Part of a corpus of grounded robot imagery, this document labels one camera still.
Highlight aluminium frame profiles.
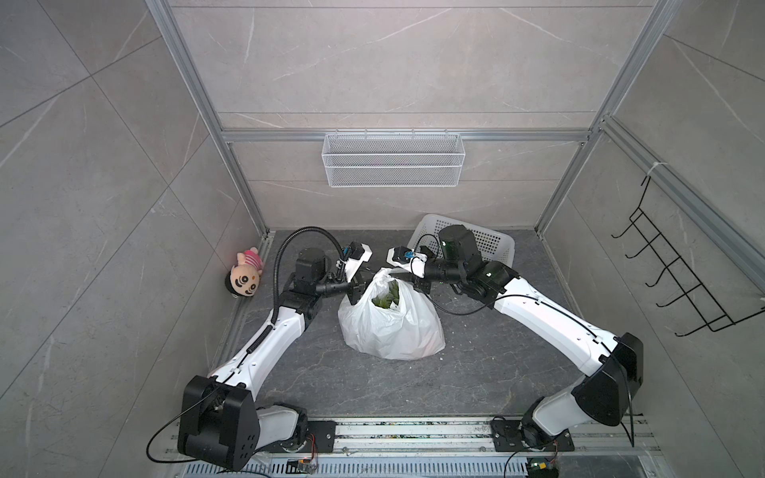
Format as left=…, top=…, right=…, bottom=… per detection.
left=147, top=1, right=764, bottom=288

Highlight pink plush doll toy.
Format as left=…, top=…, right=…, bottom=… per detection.
left=224, top=247, right=264, bottom=298

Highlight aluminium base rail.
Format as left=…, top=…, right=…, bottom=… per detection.
left=167, top=415, right=673, bottom=477

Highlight white plastic bag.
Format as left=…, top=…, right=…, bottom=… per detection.
left=338, top=268, right=445, bottom=360

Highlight white wire wall shelf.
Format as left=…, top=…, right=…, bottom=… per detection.
left=321, top=133, right=466, bottom=188

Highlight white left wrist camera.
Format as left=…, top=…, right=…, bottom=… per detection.
left=343, top=241, right=373, bottom=282

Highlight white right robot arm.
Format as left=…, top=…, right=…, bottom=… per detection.
left=386, top=224, right=643, bottom=450

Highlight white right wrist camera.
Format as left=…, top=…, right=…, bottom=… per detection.
left=386, top=246, right=428, bottom=279

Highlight black wire hook rack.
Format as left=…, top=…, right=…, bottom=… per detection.
left=611, top=175, right=764, bottom=338

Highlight black corrugated cable hose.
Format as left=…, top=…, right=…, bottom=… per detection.
left=271, top=226, right=348, bottom=324

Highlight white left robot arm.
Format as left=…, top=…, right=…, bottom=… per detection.
left=177, top=242, right=373, bottom=471

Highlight yellow pineapple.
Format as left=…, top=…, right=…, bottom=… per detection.
left=372, top=280, right=400, bottom=310

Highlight white plastic perforated basket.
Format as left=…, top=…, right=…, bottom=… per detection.
left=408, top=214, right=515, bottom=267

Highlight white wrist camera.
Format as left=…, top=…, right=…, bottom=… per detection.
left=343, top=241, right=373, bottom=282
left=386, top=246, right=428, bottom=279

